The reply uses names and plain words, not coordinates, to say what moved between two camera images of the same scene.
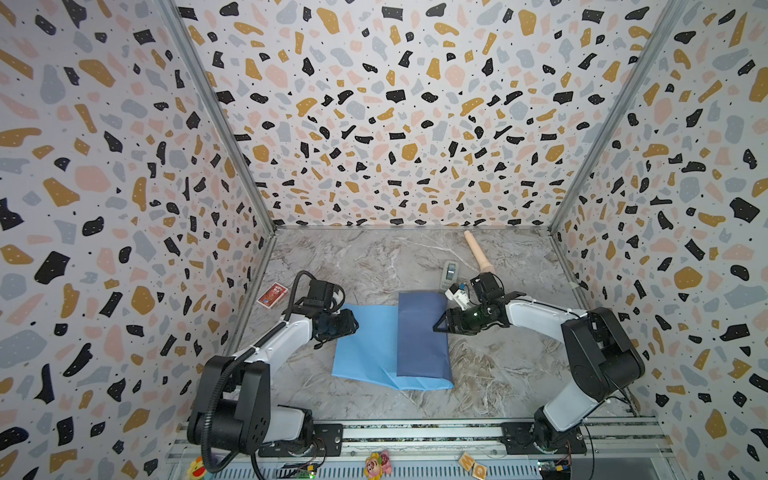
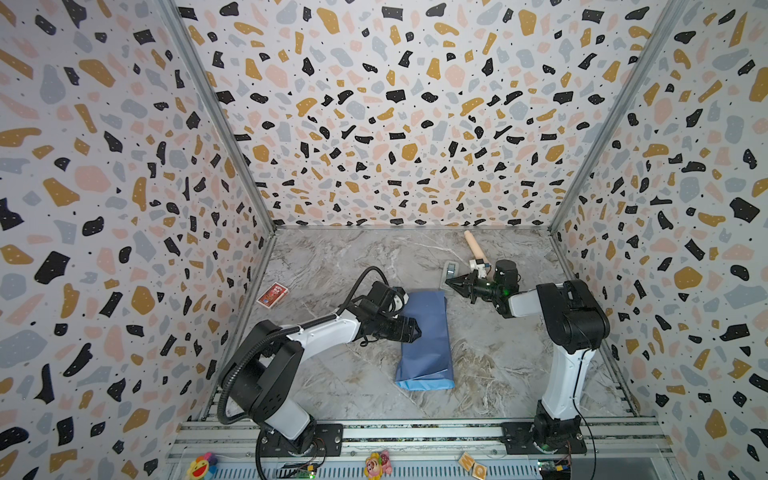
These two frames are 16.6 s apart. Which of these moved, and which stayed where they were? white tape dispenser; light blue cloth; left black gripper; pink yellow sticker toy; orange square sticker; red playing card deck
Moved: light blue cloth; left black gripper
Stayed: pink yellow sticker toy; orange square sticker; red playing card deck; white tape dispenser
